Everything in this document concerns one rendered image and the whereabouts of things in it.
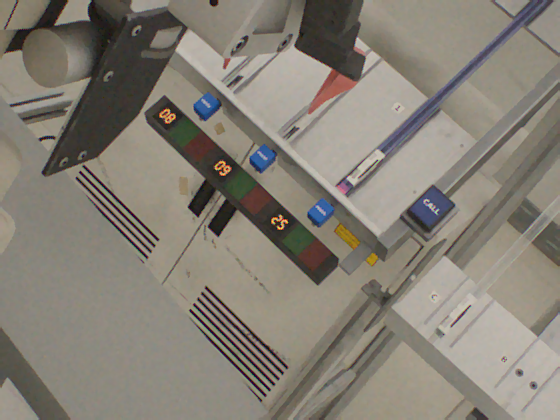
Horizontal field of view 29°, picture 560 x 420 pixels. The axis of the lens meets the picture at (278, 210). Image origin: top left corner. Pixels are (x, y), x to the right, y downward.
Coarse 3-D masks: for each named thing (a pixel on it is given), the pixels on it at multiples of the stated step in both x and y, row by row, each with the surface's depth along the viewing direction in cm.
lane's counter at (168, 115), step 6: (168, 102) 150; (162, 108) 150; (168, 108) 150; (174, 108) 150; (156, 114) 149; (162, 114) 149; (168, 114) 149; (174, 114) 149; (180, 114) 149; (156, 120) 149; (162, 120) 149; (168, 120) 149; (174, 120) 149; (162, 126) 149; (168, 126) 149
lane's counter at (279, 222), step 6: (276, 210) 144; (282, 210) 144; (270, 216) 144; (276, 216) 144; (282, 216) 144; (288, 216) 144; (264, 222) 144; (270, 222) 144; (276, 222) 144; (282, 222) 144; (288, 222) 144; (294, 222) 144; (270, 228) 144; (276, 228) 144; (282, 228) 144; (288, 228) 143; (276, 234) 143; (282, 234) 143
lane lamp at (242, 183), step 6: (240, 174) 146; (246, 174) 146; (234, 180) 146; (240, 180) 146; (246, 180) 146; (252, 180) 146; (228, 186) 146; (234, 186) 146; (240, 186) 146; (246, 186) 146; (252, 186) 146; (234, 192) 145; (240, 192) 145; (246, 192) 145; (240, 198) 145
